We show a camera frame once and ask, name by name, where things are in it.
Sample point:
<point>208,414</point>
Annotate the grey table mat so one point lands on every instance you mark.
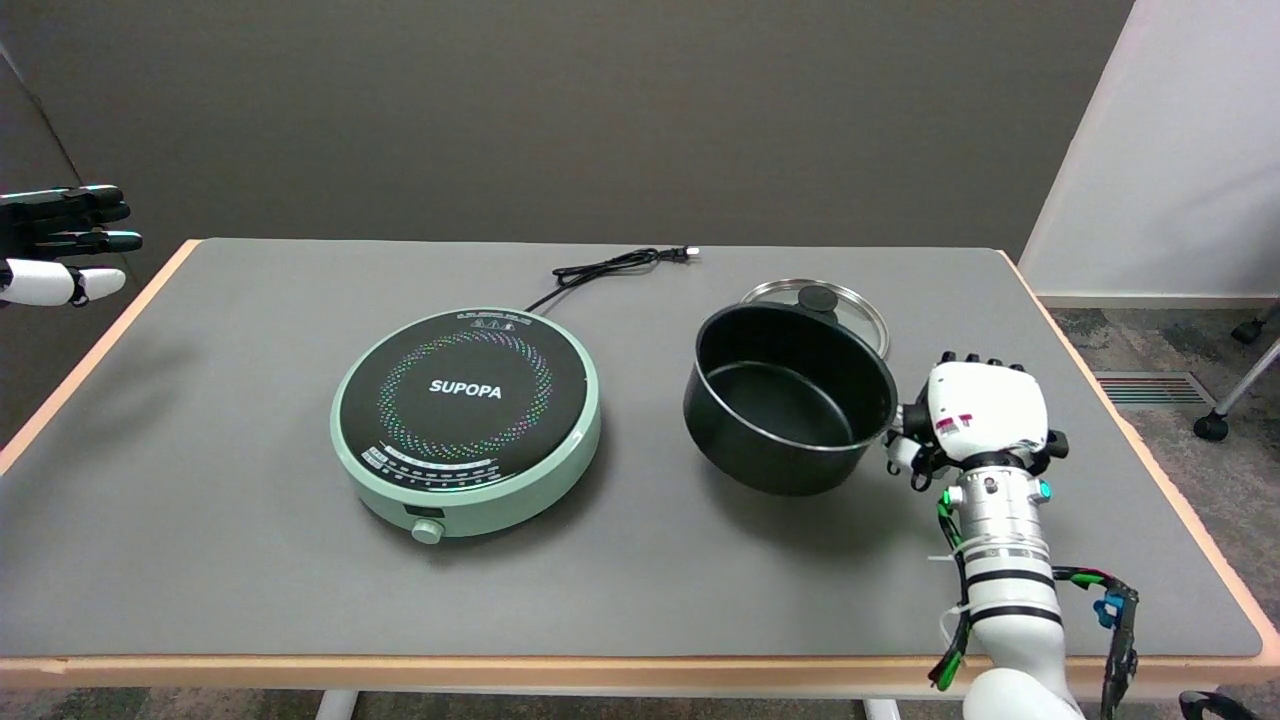
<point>250,500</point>

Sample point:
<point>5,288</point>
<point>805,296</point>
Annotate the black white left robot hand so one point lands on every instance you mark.
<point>45,281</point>

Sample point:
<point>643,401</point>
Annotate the black chair caster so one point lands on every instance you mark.
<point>1247,330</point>

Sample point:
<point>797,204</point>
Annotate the white table leg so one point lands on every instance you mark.
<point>336,706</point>
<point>882,710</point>

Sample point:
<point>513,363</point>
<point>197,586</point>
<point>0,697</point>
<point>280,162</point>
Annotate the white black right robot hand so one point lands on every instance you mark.
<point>985,410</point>

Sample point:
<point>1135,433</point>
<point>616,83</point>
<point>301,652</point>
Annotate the green round induction cooker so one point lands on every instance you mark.
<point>465,400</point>

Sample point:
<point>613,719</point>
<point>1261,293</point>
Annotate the glass lid with black knob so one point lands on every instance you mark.
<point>862,315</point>

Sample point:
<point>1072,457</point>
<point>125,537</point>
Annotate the black soup pot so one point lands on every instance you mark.
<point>780,400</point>

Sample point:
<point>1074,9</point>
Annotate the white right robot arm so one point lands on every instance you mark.
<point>1005,570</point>

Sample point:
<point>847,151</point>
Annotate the grey chair leg with caster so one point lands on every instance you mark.
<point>1240,392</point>

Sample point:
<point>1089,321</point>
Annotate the floor vent grille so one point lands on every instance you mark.
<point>1150,389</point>

